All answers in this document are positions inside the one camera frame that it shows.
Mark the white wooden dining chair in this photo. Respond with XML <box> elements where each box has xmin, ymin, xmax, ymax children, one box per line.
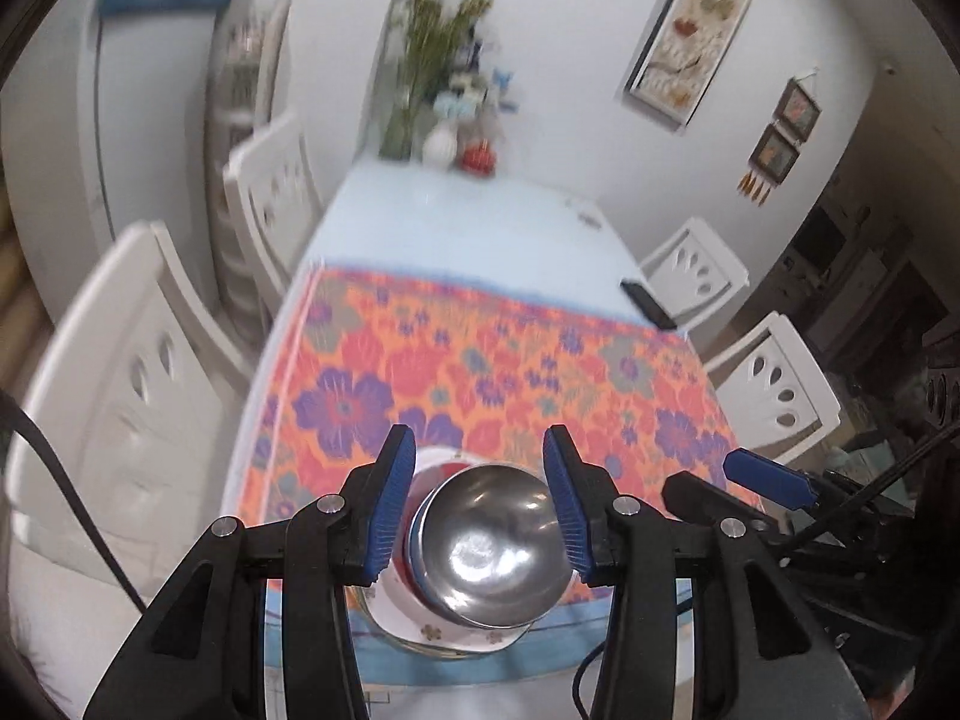
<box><xmin>4</xmin><ymin>221</ymin><xmax>260</xmax><ymax>548</ymax></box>
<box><xmin>703</xmin><ymin>311</ymin><xmax>842</xmax><ymax>466</ymax></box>
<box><xmin>223</xmin><ymin>111</ymin><xmax>327</xmax><ymax>316</ymax></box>
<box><xmin>639</xmin><ymin>217</ymin><xmax>751</xmax><ymax>331</ymax></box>

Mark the white storage shelf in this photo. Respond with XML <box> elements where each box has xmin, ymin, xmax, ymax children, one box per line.
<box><xmin>206</xmin><ymin>4</ymin><xmax>293</xmax><ymax>320</ymax></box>

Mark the small framed picture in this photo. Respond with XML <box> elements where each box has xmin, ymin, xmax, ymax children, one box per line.
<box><xmin>750</xmin><ymin>124</ymin><xmax>800</xmax><ymax>185</ymax></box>
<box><xmin>776</xmin><ymin>79</ymin><xmax>822</xmax><ymax>142</ymax></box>

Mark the green dried flower bouquet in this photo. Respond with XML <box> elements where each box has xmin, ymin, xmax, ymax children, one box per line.
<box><xmin>386</xmin><ymin>0</ymin><xmax>492</xmax><ymax>117</ymax></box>

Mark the white refrigerator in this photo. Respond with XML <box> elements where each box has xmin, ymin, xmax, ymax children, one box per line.
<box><xmin>0</xmin><ymin>0</ymin><xmax>226</xmax><ymax>316</ymax></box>

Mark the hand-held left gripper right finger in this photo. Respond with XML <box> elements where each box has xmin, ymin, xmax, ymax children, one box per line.
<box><xmin>542</xmin><ymin>424</ymin><xmax>867</xmax><ymax>720</ymax></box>

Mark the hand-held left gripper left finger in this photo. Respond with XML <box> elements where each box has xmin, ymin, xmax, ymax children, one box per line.
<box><xmin>82</xmin><ymin>424</ymin><xmax>417</xmax><ymax>720</ymax></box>

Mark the large framed wall painting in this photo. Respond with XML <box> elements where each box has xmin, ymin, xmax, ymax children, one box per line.
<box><xmin>624</xmin><ymin>0</ymin><xmax>755</xmax><ymax>128</ymax></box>

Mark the orange floral tablecloth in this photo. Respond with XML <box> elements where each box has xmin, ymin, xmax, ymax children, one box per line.
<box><xmin>247</xmin><ymin>262</ymin><xmax>766</xmax><ymax>683</ymax></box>

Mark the red teacup with saucer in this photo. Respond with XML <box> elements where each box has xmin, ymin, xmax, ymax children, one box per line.
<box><xmin>459</xmin><ymin>139</ymin><xmax>500</xmax><ymax>177</ymax></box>

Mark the small white floral square plate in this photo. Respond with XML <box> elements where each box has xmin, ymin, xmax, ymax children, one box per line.
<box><xmin>358</xmin><ymin>577</ymin><xmax>530</xmax><ymax>657</ymax></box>

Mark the black cable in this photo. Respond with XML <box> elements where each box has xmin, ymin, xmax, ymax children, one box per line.
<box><xmin>0</xmin><ymin>390</ymin><xmax>147</xmax><ymax>616</ymax></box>
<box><xmin>780</xmin><ymin>427</ymin><xmax>960</xmax><ymax>548</ymax></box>

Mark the white ribbed vase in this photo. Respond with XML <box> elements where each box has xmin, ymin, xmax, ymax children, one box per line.
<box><xmin>421</xmin><ymin>122</ymin><xmax>458</xmax><ymax>166</ymax></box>

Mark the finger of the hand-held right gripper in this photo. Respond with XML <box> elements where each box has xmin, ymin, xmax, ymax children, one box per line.
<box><xmin>660</xmin><ymin>469</ymin><xmax>778</xmax><ymax>542</ymax></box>
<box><xmin>722</xmin><ymin>448</ymin><xmax>823</xmax><ymax>512</ymax></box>

